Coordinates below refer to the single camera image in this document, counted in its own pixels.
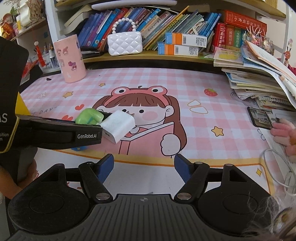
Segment thick grey-edged books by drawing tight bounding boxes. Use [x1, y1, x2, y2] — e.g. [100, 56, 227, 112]
[64, 5, 93, 29]

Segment red thick books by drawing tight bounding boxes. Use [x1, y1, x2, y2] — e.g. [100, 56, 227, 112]
[211, 22, 246, 53]

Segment white charger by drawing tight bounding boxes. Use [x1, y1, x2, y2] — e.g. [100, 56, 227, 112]
[100, 110, 136, 144]

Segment wooden bookshelf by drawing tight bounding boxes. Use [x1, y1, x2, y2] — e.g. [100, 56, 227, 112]
[45, 0, 290, 68]

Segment red dictionary box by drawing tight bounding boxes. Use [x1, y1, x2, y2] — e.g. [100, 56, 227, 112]
[223, 10, 268, 32]

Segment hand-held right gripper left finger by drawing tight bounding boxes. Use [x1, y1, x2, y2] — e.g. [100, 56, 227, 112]
[35, 153, 114, 202]

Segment antler headband decoration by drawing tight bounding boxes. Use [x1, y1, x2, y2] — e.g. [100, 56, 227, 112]
[242, 24, 275, 55]

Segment grey fluffy fur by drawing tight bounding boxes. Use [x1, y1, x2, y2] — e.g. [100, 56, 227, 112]
[243, 195, 296, 241]

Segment white flat board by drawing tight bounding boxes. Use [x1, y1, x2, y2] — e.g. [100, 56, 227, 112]
[91, 0, 176, 10]

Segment black smartphone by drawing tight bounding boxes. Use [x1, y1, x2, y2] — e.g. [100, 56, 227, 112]
[247, 107, 274, 130]

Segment white charging cable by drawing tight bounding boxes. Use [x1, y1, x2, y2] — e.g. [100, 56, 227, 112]
[263, 148, 296, 194]

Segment red hanging ornament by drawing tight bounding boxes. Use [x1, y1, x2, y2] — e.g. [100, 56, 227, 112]
[34, 41, 45, 69]

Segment row of colourful books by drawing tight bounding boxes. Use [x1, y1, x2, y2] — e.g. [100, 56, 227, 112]
[76, 6, 223, 53]

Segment pink cartoon cup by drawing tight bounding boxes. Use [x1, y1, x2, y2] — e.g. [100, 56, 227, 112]
[53, 34, 87, 83]

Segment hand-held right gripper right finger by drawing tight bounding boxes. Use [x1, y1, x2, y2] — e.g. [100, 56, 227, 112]
[174, 153, 255, 201]

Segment person's left hand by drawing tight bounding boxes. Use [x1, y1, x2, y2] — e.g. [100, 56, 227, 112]
[0, 161, 39, 200]

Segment pink printed desk mat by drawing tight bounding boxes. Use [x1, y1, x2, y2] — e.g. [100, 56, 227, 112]
[20, 67, 279, 209]

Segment stack of books and papers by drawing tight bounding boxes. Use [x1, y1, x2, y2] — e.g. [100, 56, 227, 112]
[213, 40, 296, 112]

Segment black case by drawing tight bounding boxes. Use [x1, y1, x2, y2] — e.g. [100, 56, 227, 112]
[80, 46, 105, 59]

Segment green toy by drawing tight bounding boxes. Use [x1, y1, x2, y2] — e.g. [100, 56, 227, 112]
[75, 108, 104, 126]

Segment orange and blue box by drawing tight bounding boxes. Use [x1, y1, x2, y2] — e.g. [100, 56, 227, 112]
[165, 32, 208, 48]
[158, 42, 199, 57]

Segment deer wall sticker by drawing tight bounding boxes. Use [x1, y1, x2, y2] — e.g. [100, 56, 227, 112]
[283, 45, 295, 68]

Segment pen organizer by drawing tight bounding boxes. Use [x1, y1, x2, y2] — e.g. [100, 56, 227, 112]
[35, 42, 63, 73]

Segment white quilted pearl-handle purse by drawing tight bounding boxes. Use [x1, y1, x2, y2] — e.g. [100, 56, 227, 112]
[107, 18, 143, 57]

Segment pink plush toy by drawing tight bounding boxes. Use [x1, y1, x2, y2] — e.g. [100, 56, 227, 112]
[270, 120, 296, 162]

